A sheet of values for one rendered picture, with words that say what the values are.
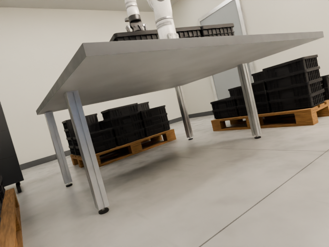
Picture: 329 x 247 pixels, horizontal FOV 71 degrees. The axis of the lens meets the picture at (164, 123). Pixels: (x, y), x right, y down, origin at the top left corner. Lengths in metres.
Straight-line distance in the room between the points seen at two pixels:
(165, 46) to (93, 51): 0.26
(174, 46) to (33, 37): 4.31
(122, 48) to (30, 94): 4.04
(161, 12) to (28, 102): 3.76
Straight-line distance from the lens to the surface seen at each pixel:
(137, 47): 0.78
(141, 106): 3.37
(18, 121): 4.66
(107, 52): 0.73
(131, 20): 1.53
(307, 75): 2.40
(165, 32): 1.22
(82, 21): 5.36
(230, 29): 1.83
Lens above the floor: 0.47
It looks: 4 degrees down
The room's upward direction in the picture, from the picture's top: 14 degrees counter-clockwise
